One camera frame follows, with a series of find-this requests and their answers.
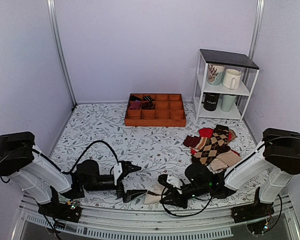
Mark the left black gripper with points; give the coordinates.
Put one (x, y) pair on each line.
(130, 194)

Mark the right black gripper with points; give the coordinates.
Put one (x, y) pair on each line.
(175, 197)

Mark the cream and brown sock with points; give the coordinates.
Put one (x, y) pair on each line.
(154, 196)

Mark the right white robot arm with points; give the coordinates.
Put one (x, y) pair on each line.
(279, 151)

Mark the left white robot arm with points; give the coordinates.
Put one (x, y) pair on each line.
(24, 163)

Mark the striped maroon sock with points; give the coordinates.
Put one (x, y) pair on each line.
(195, 142)

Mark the floral tablecloth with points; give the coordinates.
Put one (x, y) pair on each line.
(98, 132)

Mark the wooden compartment tray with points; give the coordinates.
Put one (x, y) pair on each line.
(169, 111)

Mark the brown argyle sock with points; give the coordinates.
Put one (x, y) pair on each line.
(217, 144)

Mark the red sock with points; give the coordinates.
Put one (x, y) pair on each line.
(207, 133)

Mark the magenta rolled sock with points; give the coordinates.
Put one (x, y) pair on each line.
(135, 105)

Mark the black striped rolled sock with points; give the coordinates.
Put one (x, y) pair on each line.
(148, 103)

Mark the dark rolled sock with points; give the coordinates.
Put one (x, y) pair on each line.
(134, 98)

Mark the black mug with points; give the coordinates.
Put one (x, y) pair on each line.
(211, 101)

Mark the pale green cup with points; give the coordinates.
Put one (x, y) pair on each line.
(227, 102)

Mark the white metal shelf rack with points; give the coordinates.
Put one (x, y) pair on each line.
(238, 61)

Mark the floral pattern mug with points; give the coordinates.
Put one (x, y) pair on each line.
(215, 74)

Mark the white ceramic mug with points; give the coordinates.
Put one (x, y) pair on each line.
(232, 79)

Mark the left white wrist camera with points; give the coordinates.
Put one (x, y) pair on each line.
(117, 172)

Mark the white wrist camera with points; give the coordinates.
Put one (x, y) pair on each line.
(168, 180)
(117, 172)

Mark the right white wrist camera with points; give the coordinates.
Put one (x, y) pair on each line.
(168, 180)

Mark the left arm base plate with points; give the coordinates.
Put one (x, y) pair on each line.
(60, 211)

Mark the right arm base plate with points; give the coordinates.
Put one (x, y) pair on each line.
(251, 212)

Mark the left aluminium corner post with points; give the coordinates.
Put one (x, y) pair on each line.
(51, 7)

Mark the aluminium corner post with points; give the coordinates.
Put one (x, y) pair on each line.
(51, 7)
(260, 4)

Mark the right aluminium corner post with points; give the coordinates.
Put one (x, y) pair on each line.
(260, 4)

